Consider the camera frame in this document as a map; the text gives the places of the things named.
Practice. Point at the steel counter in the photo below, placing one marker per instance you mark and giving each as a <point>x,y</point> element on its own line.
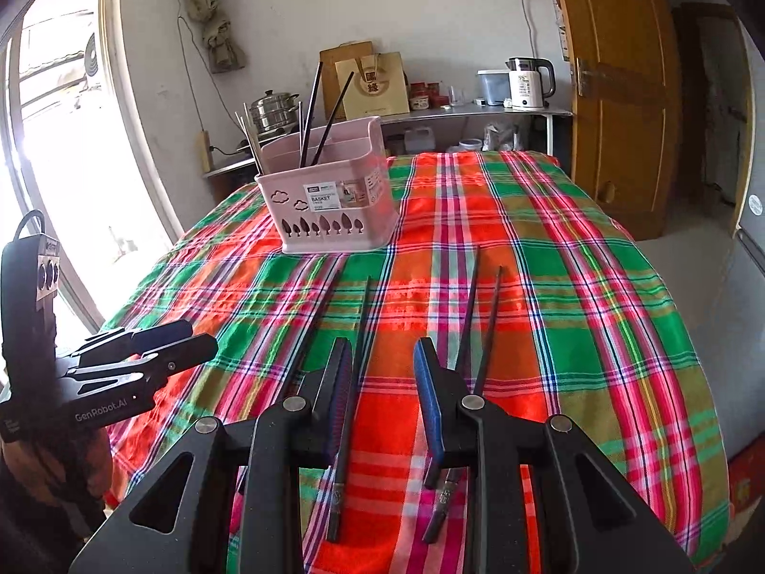
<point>478,110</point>

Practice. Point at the red boxes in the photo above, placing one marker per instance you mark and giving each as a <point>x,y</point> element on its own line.
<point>421,95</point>

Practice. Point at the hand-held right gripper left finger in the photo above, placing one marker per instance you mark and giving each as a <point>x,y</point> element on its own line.
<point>337,394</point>

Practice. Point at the black chopstick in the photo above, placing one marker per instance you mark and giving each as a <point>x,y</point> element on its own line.
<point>332,119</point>
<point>468,311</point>
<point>488,329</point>
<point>363,323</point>
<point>316,329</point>
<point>311,113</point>

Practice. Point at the grey cloth bundle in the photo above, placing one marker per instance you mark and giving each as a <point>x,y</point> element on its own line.
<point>215,30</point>

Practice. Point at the brown paper bag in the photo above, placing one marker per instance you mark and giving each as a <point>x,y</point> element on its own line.
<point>382,95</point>

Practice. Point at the plaid tablecloth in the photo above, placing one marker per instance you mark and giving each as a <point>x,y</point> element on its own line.
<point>538,311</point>

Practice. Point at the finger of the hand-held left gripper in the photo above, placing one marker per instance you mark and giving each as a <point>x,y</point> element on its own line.
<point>161,335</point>
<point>191,350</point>

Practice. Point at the steel steamer pot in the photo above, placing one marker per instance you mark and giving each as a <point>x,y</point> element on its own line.
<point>272,110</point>

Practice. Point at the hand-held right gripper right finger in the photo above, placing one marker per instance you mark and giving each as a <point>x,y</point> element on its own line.
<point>429,400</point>

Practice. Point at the grey refrigerator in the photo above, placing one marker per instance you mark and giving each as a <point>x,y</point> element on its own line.
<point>754,311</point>

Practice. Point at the person's left forearm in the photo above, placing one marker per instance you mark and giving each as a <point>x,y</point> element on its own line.
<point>54,466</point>

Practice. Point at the cream power strip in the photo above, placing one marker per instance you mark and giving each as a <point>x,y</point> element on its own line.
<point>205,152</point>

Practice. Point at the wooden chopstick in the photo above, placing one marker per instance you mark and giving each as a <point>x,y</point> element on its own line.
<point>248,143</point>
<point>254,140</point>

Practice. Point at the outdoor air conditioner unit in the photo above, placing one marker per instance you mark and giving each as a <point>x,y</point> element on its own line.
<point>91,54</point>

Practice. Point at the clear plastic bag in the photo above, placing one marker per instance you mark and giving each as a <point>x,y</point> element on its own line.
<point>499,134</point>

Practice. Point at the wall poster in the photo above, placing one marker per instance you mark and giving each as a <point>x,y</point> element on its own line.
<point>559,12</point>

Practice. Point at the white electric kettle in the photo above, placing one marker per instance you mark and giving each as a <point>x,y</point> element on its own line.
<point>529,87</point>

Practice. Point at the metal chopstick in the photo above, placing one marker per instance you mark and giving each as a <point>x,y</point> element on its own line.
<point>299,125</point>

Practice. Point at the clear glass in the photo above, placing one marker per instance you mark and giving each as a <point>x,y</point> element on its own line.
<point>455,95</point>

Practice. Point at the pink plastic utensil basket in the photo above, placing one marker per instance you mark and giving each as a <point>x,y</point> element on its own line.
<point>382,215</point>

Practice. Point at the clear plastic container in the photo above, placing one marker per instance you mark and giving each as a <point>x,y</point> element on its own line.
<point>493,87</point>

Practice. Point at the white window frame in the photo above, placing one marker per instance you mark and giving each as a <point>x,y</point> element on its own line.
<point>143,161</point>

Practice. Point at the wooden door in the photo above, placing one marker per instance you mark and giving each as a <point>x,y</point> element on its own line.
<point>621,101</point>

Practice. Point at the white plastic jug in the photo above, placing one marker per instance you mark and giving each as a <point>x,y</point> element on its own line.
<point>418,140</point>

